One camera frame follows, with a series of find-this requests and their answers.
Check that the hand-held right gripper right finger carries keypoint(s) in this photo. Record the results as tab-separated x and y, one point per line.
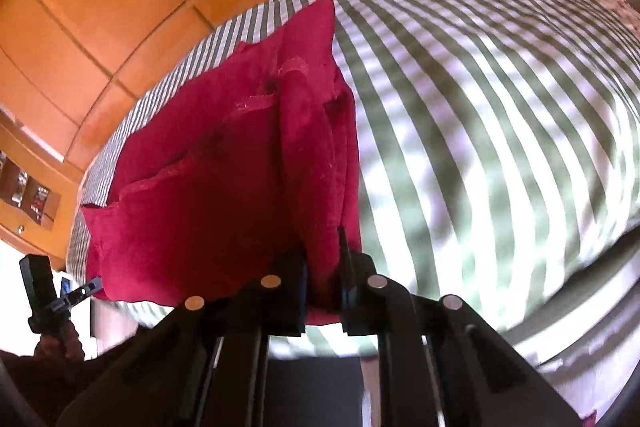
351	307

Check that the person's left forearm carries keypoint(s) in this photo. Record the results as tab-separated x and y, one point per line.
60	387

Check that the green checked blanket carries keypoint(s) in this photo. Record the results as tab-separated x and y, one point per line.
475	132

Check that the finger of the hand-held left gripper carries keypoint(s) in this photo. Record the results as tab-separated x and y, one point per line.
82	292

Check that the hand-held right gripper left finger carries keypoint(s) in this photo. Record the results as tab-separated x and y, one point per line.
299	302

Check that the dark red garment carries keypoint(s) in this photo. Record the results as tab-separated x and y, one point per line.
225	187

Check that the white bed base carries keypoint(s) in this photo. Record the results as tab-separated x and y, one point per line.
575	307

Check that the person's left hand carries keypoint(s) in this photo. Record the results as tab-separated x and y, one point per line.
60	342

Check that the wooden bedside shelf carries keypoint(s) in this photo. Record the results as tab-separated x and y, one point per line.
30	197

